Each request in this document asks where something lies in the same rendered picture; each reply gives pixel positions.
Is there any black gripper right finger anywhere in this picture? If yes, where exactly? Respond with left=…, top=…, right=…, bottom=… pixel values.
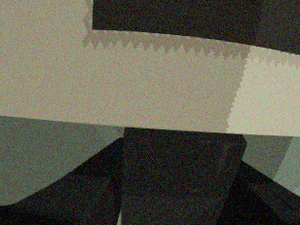
left=216, top=161, right=300, bottom=225

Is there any black two-prong plug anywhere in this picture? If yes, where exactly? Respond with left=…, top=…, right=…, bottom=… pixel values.
left=120, top=127, right=247, bottom=225

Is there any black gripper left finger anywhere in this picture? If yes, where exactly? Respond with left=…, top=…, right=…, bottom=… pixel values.
left=0, top=138, right=124, bottom=225

